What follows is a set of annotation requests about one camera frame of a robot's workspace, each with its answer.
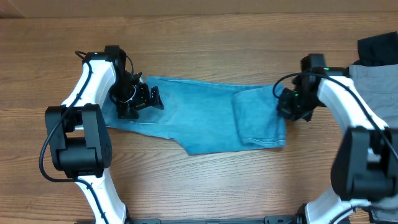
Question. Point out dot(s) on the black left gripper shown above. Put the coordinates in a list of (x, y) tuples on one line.
[(143, 101)]

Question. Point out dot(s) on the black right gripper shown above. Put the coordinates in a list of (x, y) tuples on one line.
[(285, 106)]

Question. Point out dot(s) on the light blue denim jeans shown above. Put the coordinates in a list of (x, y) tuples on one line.
[(205, 117)]

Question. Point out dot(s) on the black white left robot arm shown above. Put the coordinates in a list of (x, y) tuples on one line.
[(78, 147)]

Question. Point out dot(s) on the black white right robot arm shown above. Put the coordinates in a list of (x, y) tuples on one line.
[(364, 172)]

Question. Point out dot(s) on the grey folded trousers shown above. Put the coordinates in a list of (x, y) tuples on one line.
[(378, 88)]

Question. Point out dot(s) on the black folded garment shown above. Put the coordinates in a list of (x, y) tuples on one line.
[(377, 51)]

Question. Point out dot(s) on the brown cardboard back panel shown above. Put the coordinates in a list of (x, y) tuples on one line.
[(116, 8)]

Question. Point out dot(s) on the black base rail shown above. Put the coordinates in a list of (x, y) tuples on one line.
[(211, 221)]

